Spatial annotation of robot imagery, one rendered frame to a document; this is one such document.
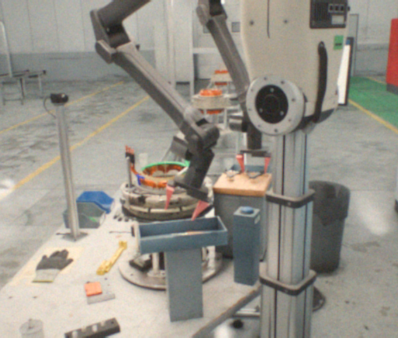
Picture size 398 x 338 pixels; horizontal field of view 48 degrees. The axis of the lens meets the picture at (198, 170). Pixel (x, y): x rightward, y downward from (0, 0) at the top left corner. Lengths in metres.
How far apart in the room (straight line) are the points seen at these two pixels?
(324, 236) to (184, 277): 1.89
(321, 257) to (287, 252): 1.92
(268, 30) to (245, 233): 0.69
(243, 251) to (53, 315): 0.63
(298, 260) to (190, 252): 0.30
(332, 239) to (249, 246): 1.69
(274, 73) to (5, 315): 1.09
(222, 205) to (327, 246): 1.60
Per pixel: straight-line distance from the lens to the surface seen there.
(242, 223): 1.46
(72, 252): 1.87
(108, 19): 1.29
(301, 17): 1.04
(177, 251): 1.28
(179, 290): 1.35
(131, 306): 1.49
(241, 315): 2.50
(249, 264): 1.52
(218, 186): 1.62
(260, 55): 1.09
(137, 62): 1.27
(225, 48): 1.63
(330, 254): 3.19
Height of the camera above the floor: 1.60
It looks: 17 degrees down
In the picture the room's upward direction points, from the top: 2 degrees counter-clockwise
